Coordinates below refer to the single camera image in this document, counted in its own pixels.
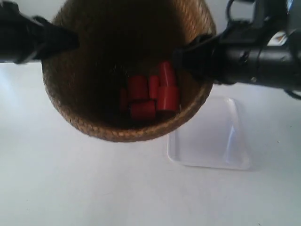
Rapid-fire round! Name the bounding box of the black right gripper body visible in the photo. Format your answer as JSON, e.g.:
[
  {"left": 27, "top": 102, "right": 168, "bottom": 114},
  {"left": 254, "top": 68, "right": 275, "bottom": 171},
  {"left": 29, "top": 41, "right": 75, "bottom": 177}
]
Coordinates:
[{"left": 206, "top": 30, "right": 261, "bottom": 86}]

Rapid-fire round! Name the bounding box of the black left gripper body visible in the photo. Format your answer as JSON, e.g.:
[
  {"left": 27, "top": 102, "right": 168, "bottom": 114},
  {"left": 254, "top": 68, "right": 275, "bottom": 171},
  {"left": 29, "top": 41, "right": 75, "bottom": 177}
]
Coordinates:
[{"left": 0, "top": 1, "right": 42, "bottom": 64}]

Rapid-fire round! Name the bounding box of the red cylinder thin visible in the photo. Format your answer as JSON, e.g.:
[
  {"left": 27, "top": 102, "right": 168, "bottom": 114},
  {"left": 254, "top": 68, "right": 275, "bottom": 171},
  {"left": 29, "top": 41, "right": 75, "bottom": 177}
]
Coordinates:
[{"left": 148, "top": 75, "right": 160, "bottom": 100}]

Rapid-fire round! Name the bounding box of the red cylinder large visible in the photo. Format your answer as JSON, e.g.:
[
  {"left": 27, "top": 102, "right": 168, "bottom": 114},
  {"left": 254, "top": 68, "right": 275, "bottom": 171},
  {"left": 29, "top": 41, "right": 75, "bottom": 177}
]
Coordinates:
[
  {"left": 127, "top": 75, "right": 149, "bottom": 102},
  {"left": 130, "top": 100, "right": 156, "bottom": 121}
]

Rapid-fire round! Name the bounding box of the brown woven basket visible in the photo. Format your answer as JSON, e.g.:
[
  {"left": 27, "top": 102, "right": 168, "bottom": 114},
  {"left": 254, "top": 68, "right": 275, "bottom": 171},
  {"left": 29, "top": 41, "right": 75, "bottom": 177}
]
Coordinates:
[{"left": 42, "top": 0, "right": 216, "bottom": 142}]

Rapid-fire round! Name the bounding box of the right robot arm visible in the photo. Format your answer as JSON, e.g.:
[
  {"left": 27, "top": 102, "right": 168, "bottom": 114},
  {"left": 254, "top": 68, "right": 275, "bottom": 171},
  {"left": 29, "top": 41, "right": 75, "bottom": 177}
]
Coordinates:
[{"left": 172, "top": 0, "right": 301, "bottom": 92}]

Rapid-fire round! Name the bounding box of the white plastic tray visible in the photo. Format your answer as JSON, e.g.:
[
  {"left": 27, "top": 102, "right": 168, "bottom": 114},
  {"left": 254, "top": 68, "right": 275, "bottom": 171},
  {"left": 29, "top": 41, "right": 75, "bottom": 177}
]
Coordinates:
[{"left": 167, "top": 97, "right": 251, "bottom": 170}]

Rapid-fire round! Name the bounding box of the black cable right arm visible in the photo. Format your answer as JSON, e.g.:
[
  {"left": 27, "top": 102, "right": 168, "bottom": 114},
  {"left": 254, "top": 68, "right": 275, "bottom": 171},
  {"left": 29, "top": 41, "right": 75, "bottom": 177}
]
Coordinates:
[{"left": 225, "top": 0, "right": 301, "bottom": 99}]

